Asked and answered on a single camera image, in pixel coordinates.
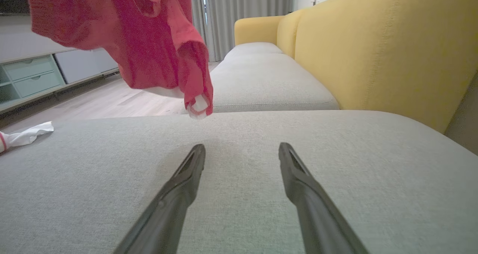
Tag white and green TV cabinet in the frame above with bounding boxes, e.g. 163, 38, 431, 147
0, 48, 121, 115

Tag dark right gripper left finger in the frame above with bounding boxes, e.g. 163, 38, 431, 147
114, 144, 207, 254

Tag red basketball jersey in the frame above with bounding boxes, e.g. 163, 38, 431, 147
0, 121, 54, 154

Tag yellow sofa backrest cushion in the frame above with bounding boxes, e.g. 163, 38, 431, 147
294, 0, 478, 134
276, 9, 304, 59

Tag red shorts with white trim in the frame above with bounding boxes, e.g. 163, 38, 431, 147
21, 0, 214, 120

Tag grey curtain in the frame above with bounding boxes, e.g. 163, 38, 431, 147
190, 0, 295, 62

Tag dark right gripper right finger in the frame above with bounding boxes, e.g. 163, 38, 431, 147
278, 142, 370, 254

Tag yellow sofa armrest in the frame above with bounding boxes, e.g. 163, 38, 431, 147
234, 16, 285, 46

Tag black television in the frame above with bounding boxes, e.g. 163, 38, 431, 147
0, 0, 31, 16

